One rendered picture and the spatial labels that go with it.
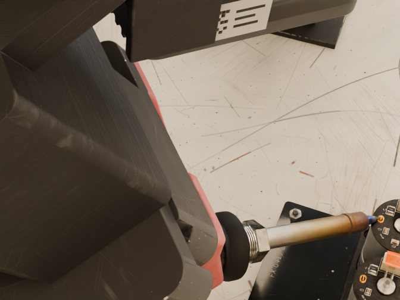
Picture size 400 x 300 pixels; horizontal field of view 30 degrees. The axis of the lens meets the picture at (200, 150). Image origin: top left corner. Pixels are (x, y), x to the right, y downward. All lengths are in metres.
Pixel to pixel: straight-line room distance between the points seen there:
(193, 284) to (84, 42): 0.06
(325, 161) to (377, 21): 0.11
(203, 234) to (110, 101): 0.04
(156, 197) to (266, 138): 0.26
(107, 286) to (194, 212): 0.03
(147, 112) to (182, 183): 0.02
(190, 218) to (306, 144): 0.24
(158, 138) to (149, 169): 0.03
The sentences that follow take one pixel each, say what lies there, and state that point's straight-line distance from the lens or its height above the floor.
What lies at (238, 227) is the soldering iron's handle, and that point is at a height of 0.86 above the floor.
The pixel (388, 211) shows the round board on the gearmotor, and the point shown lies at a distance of 0.31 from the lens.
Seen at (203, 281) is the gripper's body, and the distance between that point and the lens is 0.16.
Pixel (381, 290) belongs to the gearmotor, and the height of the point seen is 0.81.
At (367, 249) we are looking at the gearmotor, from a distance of 0.33.
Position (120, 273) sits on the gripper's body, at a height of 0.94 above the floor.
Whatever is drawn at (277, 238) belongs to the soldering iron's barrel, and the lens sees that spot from 0.27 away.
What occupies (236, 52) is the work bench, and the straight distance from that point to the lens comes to 0.44.
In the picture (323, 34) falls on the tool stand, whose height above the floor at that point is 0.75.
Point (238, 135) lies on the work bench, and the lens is 0.41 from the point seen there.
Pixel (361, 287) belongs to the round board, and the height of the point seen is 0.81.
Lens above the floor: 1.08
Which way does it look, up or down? 56 degrees down
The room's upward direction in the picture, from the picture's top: 4 degrees counter-clockwise
